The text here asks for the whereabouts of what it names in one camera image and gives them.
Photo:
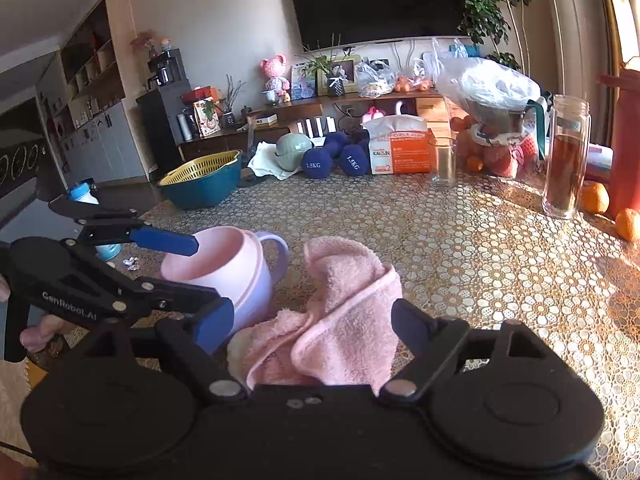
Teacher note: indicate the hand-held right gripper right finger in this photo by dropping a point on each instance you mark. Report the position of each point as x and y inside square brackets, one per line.
[410, 325]

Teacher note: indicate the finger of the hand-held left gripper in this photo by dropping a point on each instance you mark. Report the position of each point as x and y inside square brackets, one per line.
[165, 241]
[175, 299]

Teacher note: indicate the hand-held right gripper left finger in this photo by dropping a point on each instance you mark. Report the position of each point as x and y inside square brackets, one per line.
[215, 325]

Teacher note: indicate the pink and purple cup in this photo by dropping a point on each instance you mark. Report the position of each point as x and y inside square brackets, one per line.
[235, 265]

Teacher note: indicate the pink towel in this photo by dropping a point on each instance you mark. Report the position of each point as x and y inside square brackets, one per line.
[345, 305]

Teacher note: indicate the person's left hand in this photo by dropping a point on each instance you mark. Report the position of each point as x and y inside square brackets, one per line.
[45, 332]

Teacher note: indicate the crumpled foil wrapper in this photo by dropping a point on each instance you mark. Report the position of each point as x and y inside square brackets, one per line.
[131, 263]

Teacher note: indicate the yellow colander in teal basin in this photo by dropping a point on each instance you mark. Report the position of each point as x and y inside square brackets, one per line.
[200, 185]

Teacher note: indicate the blue labelled plastic bottle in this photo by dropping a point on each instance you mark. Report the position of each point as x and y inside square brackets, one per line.
[82, 194]

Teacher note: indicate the black cabinet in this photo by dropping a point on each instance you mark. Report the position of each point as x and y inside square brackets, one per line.
[160, 125]

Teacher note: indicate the silver thermos flask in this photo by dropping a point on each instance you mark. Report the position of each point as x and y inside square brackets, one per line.
[186, 126]

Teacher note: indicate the white cloth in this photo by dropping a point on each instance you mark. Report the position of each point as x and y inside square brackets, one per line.
[262, 162]

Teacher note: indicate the printed gift bag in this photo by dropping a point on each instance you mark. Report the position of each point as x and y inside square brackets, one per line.
[206, 117]

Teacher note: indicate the vase of dried twigs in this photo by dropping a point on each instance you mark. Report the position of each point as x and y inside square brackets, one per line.
[230, 110]

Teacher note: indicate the red gift box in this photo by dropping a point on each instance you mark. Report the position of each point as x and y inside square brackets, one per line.
[200, 95]

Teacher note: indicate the green round ceramic pot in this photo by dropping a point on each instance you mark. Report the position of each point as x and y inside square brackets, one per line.
[292, 152]

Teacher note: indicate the small white box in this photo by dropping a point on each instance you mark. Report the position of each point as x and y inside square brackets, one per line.
[266, 121]

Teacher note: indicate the clear drinking glass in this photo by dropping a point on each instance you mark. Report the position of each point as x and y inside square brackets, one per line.
[442, 162]

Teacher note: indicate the orange and white tissue box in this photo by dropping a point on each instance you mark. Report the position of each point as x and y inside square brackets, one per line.
[405, 155]

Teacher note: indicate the blue dumbbell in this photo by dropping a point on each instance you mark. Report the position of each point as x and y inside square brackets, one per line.
[352, 160]
[317, 164]

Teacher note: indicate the wooden shelf unit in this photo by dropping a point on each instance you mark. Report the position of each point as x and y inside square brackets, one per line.
[95, 85]

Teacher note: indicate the black coffee machine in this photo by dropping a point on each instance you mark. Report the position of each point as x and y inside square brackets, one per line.
[164, 67]

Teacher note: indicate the orange fruit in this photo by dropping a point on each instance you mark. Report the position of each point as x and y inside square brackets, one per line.
[475, 164]
[595, 197]
[629, 225]

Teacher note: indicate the wooden television console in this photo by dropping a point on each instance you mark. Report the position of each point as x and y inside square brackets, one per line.
[300, 110]

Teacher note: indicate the pink bear doll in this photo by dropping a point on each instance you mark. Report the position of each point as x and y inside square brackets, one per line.
[275, 77]

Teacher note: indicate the vase of pink flowers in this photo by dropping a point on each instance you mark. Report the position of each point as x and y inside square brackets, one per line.
[150, 42]

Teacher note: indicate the pink kettlebell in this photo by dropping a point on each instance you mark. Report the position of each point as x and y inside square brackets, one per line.
[371, 115]

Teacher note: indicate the glass bottle of tea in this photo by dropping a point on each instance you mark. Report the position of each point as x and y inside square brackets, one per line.
[565, 160]

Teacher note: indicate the dark vase with green plant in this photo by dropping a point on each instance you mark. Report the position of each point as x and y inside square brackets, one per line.
[335, 86]

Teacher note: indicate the clear bag of oranges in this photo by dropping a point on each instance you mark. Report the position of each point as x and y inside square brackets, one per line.
[412, 84]

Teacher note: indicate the clear plastic bag of snacks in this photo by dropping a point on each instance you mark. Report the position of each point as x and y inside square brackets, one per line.
[374, 80]

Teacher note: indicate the large plastic bag of fruit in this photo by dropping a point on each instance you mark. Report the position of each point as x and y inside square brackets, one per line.
[490, 90]

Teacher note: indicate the tall clear plastic bag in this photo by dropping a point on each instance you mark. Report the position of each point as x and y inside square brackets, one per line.
[457, 50]

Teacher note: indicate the red water bottle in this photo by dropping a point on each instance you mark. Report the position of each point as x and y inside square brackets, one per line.
[625, 135]

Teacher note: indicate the tall green potted plant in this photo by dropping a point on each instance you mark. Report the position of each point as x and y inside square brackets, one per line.
[492, 15]

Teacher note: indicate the black flat television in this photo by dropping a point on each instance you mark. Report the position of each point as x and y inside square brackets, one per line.
[380, 2]

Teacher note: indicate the white standing air conditioner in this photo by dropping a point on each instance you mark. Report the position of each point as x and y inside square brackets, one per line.
[570, 25]

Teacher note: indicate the yellow curtain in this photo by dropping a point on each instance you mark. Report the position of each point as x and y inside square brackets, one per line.
[617, 10]

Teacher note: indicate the small photo frame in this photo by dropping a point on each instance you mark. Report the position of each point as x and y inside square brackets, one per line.
[303, 82]

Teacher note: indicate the large cream photo frame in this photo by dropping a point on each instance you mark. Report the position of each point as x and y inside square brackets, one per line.
[345, 72]

